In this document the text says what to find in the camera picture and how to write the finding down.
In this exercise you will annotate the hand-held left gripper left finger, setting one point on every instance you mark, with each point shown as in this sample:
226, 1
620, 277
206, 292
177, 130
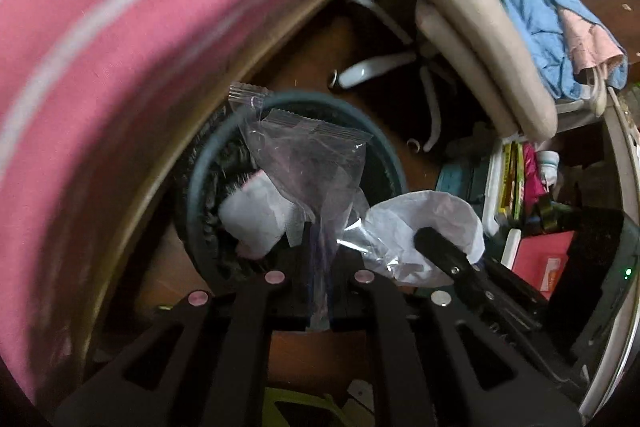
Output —
250, 332

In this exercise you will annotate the white paper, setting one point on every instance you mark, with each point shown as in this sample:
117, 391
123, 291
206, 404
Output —
440, 212

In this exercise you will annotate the white bottle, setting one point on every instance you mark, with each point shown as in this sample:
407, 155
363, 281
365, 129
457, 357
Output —
547, 164

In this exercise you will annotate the lime green object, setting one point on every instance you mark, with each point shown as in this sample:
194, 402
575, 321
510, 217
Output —
300, 399

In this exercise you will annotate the blue garment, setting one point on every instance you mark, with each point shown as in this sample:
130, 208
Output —
530, 17

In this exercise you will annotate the white plastic box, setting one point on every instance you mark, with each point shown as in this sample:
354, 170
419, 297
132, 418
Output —
492, 187

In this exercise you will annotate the pink striped bed sheet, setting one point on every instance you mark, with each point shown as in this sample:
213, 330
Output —
100, 57

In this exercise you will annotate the teal box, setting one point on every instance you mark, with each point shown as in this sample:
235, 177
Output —
460, 184

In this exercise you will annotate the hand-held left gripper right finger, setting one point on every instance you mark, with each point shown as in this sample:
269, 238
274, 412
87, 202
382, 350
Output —
395, 337

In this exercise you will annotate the green and yellow books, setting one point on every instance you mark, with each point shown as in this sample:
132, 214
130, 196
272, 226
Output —
512, 177

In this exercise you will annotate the round teal trash bin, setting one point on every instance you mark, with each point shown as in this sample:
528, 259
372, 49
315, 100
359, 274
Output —
310, 96

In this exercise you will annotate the magenta packet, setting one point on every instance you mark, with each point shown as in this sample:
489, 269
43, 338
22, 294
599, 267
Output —
534, 182

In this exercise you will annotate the cream office chair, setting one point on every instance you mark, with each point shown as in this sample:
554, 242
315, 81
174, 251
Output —
475, 22

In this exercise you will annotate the white crumpled tissue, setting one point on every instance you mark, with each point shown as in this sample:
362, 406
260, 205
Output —
250, 217

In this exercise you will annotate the pale pink garment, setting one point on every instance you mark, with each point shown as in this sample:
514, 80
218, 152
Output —
590, 42

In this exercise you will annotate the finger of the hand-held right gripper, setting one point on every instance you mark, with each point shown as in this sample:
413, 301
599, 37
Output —
520, 284
452, 264

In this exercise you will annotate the red box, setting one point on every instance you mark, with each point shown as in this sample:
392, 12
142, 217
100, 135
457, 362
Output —
542, 262

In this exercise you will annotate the clear plastic wrapper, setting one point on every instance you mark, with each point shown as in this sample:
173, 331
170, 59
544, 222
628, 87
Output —
310, 167
246, 94

